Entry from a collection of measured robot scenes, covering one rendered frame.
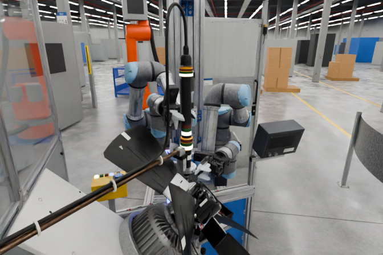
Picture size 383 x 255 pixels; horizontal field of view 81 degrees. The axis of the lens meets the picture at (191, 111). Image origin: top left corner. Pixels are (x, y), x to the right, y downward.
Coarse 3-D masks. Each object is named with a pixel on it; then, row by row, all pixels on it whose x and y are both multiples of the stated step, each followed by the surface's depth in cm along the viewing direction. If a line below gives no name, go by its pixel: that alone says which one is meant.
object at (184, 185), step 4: (176, 176) 77; (180, 176) 78; (172, 180) 76; (176, 180) 76; (180, 180) 77; (184, 180) 78; (176, 184) 76; (180, 184) 76; (184, 184) 77; (188, 184) 78; (168, 188) 74; (184, 188) 76; (164, 192) 72; (168, 192) 73; (168, 196) 72
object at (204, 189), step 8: (200, 184) 75; (192, 192) 74; (200, 192) 72; (200, 200) 71; (208, 200) 71; (216, 200) 79; (168, 208) 74; (200, 208) 71; (208, 208) 71; (216, 208) 72; (200, 216) 71; (208, 216) 72; (200, 232) 75
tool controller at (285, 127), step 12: (288, 120) 141; (264, 132) 130; (276, 132) 129; (288, 132) 132; (300, 132) 135; (252, 144) 144; (264, 144) 132; (276, 144) 133; (288, 144) 137; (264, 156) 136
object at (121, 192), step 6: (108, 174) 116; (114, 174) 116; (96, 180) 110; (102, 180) 110; (108, 180) 110; (96, 186) 106; (102, 186) 107; (120, 186) 110; (126, 186) 111; (114, 192) 110; (120, 192) 111; (126, 192) 112; (102, 198) 109; (108, 198) 110; (114, 198) 111
